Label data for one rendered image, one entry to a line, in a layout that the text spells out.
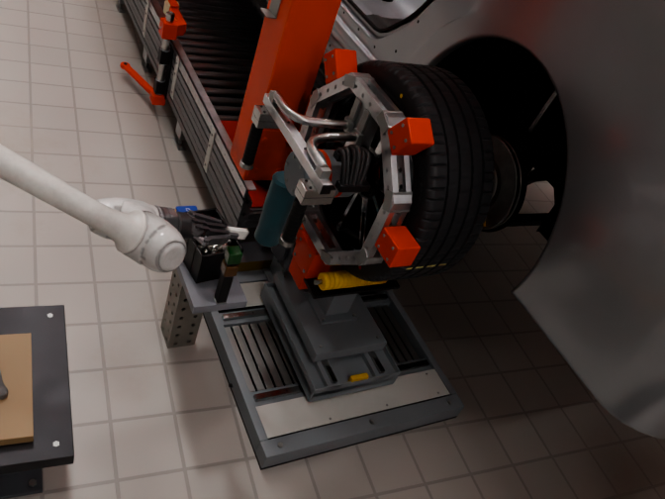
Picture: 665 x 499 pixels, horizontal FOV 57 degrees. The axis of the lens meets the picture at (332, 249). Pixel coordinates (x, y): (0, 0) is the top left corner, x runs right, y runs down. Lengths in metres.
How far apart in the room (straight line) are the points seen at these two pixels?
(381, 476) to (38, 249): 1.53
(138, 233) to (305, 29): 0.91
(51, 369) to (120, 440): 0.37
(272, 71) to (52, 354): 1.06
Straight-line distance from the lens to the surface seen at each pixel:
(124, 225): 1.38
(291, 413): 2.17
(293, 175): 1.77
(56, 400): 1.82
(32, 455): 1.74
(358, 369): 2.28
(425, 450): 2.39
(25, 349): 1.91
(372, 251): 1.71
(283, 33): 1.98
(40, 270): 2.54
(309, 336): 2.19
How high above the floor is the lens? 1.82
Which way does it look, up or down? 38 degrees down
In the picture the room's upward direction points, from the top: 23 degrees clockwise
